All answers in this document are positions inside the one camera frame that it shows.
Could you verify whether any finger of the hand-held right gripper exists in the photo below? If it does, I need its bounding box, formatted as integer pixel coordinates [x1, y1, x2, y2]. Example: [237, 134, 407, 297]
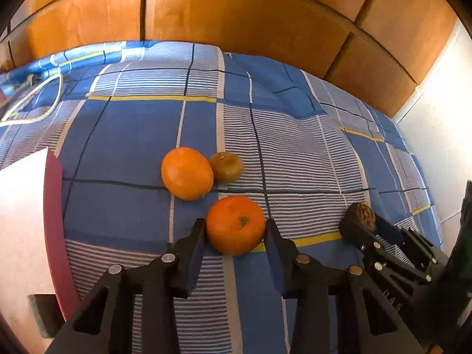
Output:
[375, 216, 448, 266]
[339, 218, 432, 310]

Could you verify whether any pink shallow tray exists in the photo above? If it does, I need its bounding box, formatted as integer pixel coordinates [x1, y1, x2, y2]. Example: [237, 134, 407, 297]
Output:
[0, 147, 81, 354]

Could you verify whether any brown walnut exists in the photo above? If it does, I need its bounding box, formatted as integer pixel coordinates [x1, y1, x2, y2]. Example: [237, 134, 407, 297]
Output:
[348, 202, 377, 232]

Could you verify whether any wooden wardrobe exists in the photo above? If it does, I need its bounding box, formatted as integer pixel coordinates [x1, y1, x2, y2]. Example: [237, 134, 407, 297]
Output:
[0, 0, 460, 119]

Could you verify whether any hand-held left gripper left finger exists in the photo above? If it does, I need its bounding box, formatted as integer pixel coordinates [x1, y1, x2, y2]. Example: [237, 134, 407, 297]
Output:
[46, 217, 207, 354]

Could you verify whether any blue plaid tablecloth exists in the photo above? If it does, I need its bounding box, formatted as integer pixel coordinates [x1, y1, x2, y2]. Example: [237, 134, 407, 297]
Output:
[0, 40, 443, 354]

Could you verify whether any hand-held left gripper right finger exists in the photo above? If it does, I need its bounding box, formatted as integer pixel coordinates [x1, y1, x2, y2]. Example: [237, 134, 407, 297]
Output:
[265, 219, 428, 354]

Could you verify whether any orange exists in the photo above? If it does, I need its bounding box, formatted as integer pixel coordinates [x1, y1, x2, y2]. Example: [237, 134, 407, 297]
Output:
[161, 147, 214, 202]
[206, 196, 267, 256]

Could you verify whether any white power cable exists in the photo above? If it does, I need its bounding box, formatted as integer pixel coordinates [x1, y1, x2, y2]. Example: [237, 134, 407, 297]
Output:
[0, 72, 63, 126]

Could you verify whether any brown kiwi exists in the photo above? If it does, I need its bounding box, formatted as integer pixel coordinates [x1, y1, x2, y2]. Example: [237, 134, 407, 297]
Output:
[209, 152, 245, 183]

